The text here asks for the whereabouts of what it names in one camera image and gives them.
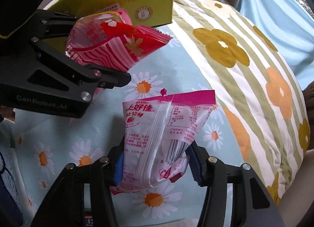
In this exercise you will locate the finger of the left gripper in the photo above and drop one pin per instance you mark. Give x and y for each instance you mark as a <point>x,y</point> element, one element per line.
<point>83,82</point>

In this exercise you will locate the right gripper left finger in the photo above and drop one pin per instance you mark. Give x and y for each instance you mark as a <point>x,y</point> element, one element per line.
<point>82,191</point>

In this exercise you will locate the red striped snack pack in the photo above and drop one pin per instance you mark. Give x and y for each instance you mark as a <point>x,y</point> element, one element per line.
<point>110,40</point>

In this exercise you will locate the pink strawberry snack bag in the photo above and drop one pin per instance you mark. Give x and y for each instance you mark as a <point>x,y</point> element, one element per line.
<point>157,132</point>

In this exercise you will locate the person right hand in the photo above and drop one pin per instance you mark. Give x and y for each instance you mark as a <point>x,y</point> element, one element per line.
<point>308,94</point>

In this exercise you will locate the flower striped quilt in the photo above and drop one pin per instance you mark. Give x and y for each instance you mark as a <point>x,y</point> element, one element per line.
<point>255,88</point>

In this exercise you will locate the light blue window sheet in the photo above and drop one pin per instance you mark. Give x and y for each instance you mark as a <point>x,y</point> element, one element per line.
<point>288,24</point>

